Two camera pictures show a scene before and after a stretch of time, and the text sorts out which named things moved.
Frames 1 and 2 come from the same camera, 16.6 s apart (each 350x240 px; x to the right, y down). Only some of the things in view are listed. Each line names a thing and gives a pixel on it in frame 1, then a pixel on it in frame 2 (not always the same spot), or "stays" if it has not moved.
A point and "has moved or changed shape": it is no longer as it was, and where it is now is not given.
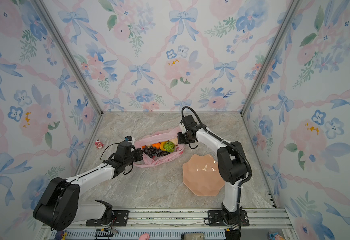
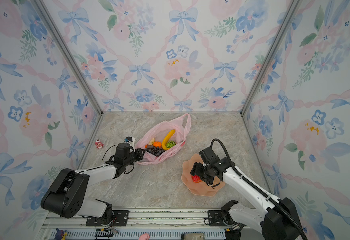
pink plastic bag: (166, 135) has moved or changed shape
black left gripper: (139, 153) stays
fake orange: (156, 145) stays
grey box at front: (194, 236) stays
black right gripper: (180, 141) → (196, 170)
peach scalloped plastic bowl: (202, 175) stays
